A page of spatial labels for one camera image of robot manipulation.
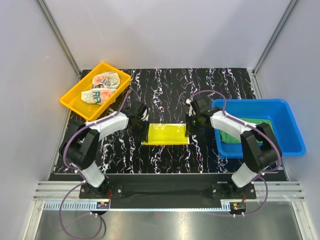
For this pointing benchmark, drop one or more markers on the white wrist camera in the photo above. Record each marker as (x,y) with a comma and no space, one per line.
(145,114)
(191,111)

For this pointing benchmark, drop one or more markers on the white red printed towel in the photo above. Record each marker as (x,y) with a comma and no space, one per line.
(103,86)

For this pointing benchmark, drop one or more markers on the aluminium frame rail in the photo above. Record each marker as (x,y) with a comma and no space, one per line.
(66,196)

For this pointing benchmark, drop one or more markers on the yellow patterned towel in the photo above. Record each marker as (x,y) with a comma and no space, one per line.
(165,134)

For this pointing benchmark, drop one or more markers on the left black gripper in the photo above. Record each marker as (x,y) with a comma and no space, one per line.
(142,136)

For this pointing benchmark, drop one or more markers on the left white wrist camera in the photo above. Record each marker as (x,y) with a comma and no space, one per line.
(145,114)

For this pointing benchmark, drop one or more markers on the green microfibre towel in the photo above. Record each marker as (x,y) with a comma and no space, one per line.
(229,139)

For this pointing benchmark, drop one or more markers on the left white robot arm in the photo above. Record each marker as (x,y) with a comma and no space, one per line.
(80,143)

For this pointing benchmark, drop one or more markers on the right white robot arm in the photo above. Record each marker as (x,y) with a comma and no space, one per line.
(260,148)

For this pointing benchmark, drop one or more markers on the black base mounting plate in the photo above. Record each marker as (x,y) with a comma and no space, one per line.
(165,191)

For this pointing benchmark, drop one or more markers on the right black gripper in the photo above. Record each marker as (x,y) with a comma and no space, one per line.
(190,131)

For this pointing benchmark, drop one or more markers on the yellow plastic tray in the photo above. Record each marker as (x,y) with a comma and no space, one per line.
(90,112)

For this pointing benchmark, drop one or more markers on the blue plastic bin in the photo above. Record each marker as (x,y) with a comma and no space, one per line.
(279,114)

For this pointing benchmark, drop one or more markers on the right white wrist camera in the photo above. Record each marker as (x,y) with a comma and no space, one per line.
(191,111)

